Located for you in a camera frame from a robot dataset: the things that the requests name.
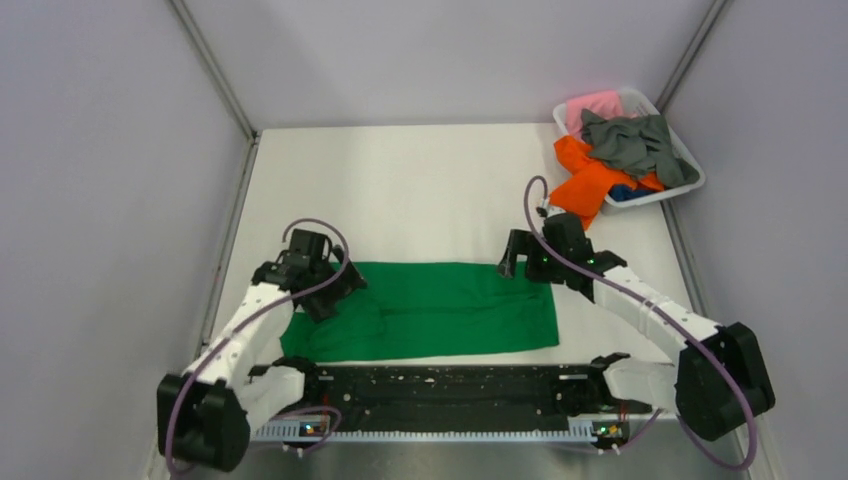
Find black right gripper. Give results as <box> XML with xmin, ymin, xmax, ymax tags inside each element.
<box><xmin>496</xmin><ymin>229</ymin><xmax>568</xmax><ymax>286</ymax></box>

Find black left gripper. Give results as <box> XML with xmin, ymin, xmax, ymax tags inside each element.
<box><xmin>302</xmin><ymin>245</ymin><xmax>368</xmax><ymax>322</ymax></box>

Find green t shirt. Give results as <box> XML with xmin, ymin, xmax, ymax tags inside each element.
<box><xmin>280</xmin><ymin>262</ymin><xmax>559</xmax><ymax>363</ymax></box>

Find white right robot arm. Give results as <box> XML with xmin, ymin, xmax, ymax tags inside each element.
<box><xmin>497</xmin><ymin>212</ymin><xmax>776</xmax><ymax>441</ymax></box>

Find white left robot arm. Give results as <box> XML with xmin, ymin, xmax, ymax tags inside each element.
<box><xmin>156</xmin><ymin>220</ymin><xmax>367</xmax><ymax>476</ymax></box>

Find orange t shirt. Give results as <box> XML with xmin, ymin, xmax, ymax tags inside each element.
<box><xmin>550</xmin><ymin>135</ymin><xmax>665</xmax><ymax>231</ymax></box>

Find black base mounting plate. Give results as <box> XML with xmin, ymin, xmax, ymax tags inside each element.
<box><xmin>285</xmin><ymin>365</ymin><xmax>652</xmax><ymax>434</ymax></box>

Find blue t shirt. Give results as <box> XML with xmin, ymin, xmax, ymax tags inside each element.
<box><xmin>608</xmin><ymin>184</ymin><xmax>655</xmax><ymax>202</ymax></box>

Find grey t shirt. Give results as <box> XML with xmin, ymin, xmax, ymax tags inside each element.
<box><xmin>581</xmin><ymin>109</ymin><xmax>701</xmax><ymax>188</ymax></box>

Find pink t shirt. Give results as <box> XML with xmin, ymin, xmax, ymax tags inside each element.
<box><xmin>564</xmin><ymin>90</ymin><xmax>625</xmax><ymax>138</ymax></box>

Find white plastic laundry bin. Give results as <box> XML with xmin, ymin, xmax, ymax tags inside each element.
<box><xmin>552</xmin><ymin>86</ymin><xmax>708</xmax><ymax>211</ymax></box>

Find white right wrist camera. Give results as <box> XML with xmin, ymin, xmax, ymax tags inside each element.
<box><xmin>535</xmin><ymin>198</ymin><xmax>565</xmax><ymax>219</ymax></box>

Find aluminium frame rail left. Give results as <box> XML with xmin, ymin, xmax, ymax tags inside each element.
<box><xmin>168</xmin><ymin>1</ymin><xmax>258</xmax><ymax>355</ymax></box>

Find white slotted cable duct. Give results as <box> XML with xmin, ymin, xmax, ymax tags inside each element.
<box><xmin>251</xmin><ymin>420</ymin><xmax>622</xmax><ymax>444</ymax></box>

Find aluminium frame rail right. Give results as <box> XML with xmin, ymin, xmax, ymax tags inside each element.
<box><xmin>654</xmin><ymin>0</ymin><xmax>733</xmax><ymax>372</ymax></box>

